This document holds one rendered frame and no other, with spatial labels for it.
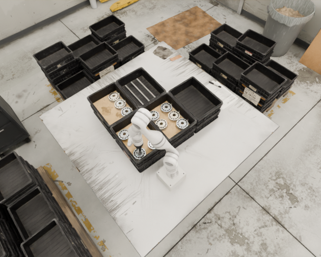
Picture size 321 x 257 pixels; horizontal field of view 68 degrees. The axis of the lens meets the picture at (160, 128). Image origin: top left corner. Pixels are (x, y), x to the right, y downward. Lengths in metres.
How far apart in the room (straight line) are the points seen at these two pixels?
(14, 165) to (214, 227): 2.04
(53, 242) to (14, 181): 0.70
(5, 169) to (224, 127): 2.08
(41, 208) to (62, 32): 3.09
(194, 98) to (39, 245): 1.78
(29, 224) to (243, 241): 1.97
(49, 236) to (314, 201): 2.57
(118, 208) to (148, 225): 0.26
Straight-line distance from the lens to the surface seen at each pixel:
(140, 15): 4.70
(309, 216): 2.96
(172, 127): 2.02
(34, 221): 2.50
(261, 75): 3.05
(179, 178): 1.87
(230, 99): 2.43
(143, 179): 1.97
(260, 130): 2.30
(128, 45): 3.47
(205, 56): 3.46
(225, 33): 3.69
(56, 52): 3.49
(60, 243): 2.24
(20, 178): 2.57
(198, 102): 2.19
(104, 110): 2.19
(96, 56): 3.23
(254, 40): 3.47
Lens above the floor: 2.55
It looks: 59 degrees down
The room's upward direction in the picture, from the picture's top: 3 degrees counter-clockwise
